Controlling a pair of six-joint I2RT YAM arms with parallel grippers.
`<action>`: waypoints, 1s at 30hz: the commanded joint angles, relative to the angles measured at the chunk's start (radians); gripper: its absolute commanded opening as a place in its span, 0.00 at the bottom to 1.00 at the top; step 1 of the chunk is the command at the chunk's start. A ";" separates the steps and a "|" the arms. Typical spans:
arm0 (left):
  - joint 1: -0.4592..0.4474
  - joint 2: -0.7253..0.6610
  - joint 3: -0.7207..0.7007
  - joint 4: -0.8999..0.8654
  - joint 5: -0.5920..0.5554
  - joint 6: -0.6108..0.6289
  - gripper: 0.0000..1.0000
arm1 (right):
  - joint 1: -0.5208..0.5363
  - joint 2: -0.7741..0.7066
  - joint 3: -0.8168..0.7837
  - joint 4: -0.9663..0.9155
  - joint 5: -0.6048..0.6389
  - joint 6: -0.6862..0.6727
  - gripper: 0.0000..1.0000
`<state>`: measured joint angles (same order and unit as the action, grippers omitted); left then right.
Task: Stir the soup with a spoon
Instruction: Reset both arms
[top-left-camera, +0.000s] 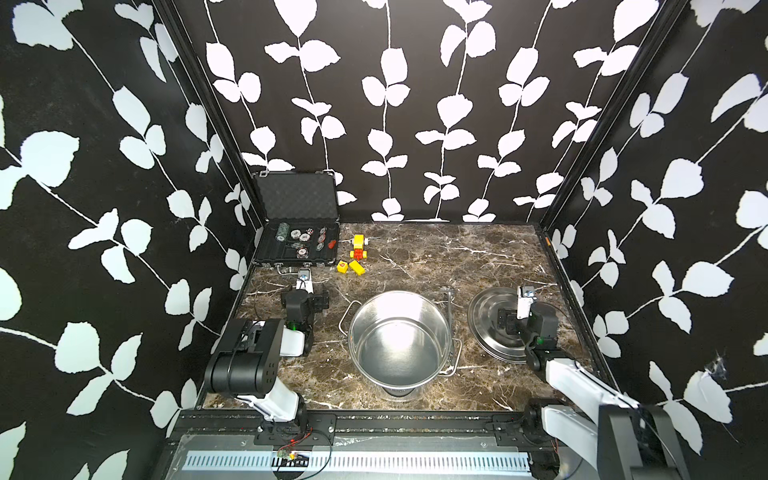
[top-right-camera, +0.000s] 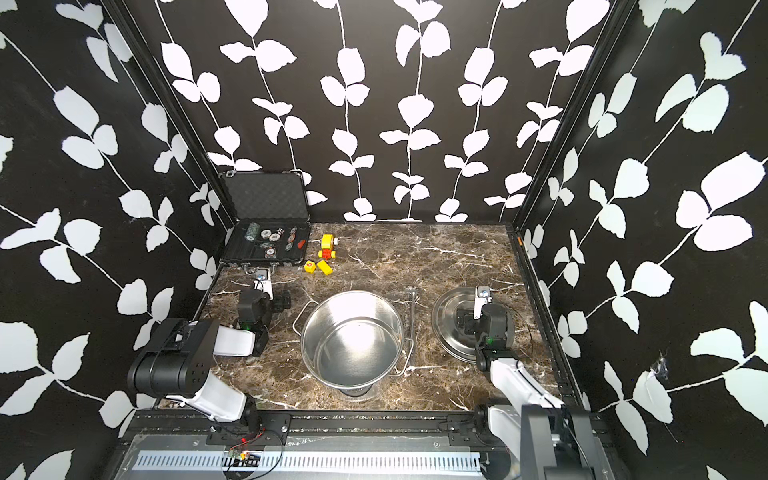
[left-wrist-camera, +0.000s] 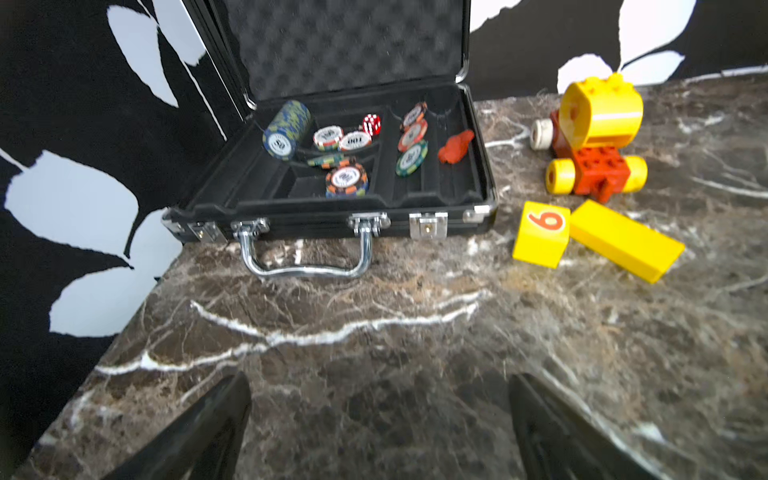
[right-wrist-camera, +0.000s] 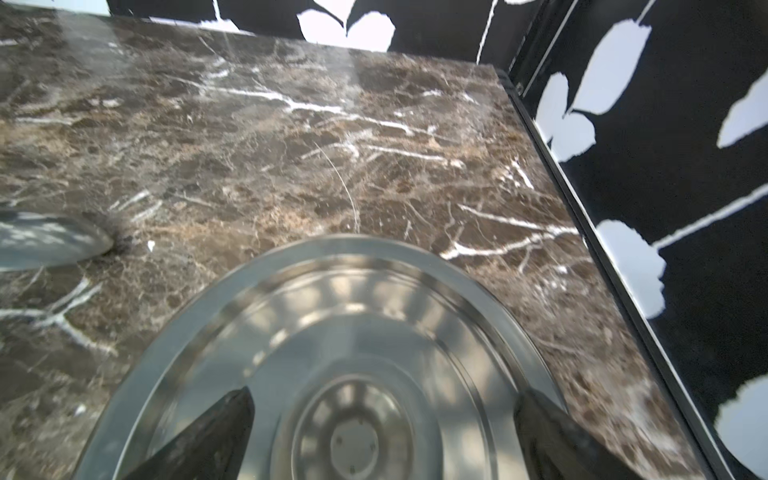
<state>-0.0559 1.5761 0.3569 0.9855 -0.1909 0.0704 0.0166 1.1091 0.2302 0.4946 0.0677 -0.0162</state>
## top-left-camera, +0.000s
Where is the stainless steel pot lid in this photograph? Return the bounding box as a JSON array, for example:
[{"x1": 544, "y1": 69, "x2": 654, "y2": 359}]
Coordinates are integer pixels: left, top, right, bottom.
[{"x1": 467, "y1": 287, "x2": 557, "y2": 364}]

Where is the metal ladle spoon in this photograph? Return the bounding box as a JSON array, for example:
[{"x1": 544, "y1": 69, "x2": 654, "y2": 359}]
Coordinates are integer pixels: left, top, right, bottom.
[{"x1": 441, "y1": 287, "x2": 454, "y2": 323}]

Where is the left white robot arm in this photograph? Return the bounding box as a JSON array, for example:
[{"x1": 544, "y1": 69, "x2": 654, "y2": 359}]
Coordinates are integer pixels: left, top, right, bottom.
[{"x1": 204, "y1": 288, "x2": 330, "y2": 431}]

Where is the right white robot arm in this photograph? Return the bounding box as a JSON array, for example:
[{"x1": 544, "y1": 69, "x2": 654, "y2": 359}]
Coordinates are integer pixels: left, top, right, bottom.
[{"x1": 491, "y1": 297, "x2": 691, "y2": 479}]

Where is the yellow flat toy brick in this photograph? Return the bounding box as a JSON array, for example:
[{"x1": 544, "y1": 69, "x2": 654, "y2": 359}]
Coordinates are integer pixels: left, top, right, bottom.
[{"x1": 349, "y1": 261, "x2": 366, "y2": 276}]

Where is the yellow red toy block figure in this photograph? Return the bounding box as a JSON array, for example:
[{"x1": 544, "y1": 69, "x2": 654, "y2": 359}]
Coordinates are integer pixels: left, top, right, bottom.
[{"x1": 350, "y1": 234, "x2": 368, "y2": 261}]

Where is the open black carrying case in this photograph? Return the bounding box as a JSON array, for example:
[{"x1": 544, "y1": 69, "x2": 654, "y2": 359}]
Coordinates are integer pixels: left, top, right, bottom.
[{"x1": 254, "y1": 171, "x2": 340, "y2": 268}]

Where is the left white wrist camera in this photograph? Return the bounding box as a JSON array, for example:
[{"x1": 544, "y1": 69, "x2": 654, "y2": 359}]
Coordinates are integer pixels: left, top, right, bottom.
[{"x1": 296, "y1": 268, "x2": 314, "y2": 293}]

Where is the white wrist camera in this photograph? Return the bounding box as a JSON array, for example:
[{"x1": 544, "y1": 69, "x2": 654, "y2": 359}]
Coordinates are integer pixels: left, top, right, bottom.
[
  {"x1": 516, "y1": 285, "x2": 536, "y2": 320},
  {"x1": 296, "y1": 268, "x2": 314, "y2": 293}
]

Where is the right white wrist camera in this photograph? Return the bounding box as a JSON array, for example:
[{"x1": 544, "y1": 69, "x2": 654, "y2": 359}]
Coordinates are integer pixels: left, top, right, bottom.
[{"x1": 516, "y1": 285, "x2": 536, "y2": 320}]

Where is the black front rail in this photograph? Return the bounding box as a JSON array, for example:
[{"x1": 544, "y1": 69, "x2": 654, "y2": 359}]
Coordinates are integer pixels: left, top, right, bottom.
[{"x1": 170, "y1": 409, "x2": 556, "y2": 451}]

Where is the white slotted cable duct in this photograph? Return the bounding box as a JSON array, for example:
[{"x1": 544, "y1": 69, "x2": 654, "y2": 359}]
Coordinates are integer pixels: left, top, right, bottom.
[{"x1": 181, "y1": 450, "x2": 531, "y2": 476}]

